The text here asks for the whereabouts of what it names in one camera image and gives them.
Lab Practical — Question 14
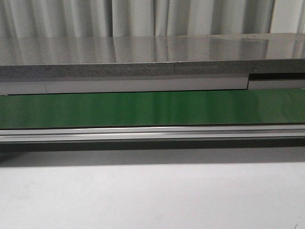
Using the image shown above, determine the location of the green conveyor belt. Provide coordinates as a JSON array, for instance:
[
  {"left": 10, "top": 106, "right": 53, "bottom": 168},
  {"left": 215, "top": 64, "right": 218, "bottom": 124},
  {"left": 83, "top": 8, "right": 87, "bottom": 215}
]
[{"left": 0, "top": 89, "right": 305, "bottom": 129}]

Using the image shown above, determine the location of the grey stone counter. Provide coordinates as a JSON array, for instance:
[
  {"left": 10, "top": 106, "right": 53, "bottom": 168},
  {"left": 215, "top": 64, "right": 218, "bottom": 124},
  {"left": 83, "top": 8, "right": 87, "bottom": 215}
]
[{"left": 0, "top": 32, "right": 305, "bottom": 95}]

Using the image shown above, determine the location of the white curtain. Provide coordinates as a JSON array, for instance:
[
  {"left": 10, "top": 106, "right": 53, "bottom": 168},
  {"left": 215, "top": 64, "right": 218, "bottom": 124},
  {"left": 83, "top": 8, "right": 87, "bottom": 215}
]
[{"left": 0, "top": 0, "right": 305, "bottom": 38}]

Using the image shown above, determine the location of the aluminium conveyor frame rail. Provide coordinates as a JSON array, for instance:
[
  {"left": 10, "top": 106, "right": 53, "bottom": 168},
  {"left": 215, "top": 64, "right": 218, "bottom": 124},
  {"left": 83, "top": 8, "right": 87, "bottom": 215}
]
[{"left": 0, "top": 124, "right": 305, "bottom": 152}]

